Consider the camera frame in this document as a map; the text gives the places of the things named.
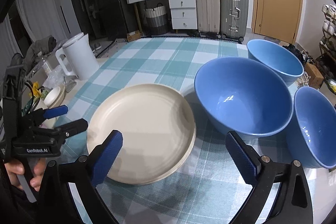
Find large blue bowl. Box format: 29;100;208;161
194;57;293;139

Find blue bowl back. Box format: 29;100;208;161
247;39;304;86

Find beige bowls on side table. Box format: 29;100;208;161
44;85;65;108

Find left hand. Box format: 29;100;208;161
3;157;47;192

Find teal plaid tablecloth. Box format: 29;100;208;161
56;36;324;224

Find white electric kettle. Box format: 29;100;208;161
55;32;100;81

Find brown cardboard box by rack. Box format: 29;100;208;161
305;63;324;89

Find small cardboard box on floor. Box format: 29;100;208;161
126;30;141;42

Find bamboo shoe rack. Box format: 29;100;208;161
317;4;335;80

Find woven laundry basket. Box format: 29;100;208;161
144;3;169;36

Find silver suitcase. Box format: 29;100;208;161
220;0;249;44

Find beige suitcase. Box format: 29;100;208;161
196;0;221;35

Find white drawer desk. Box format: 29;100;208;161
126;0;198;30

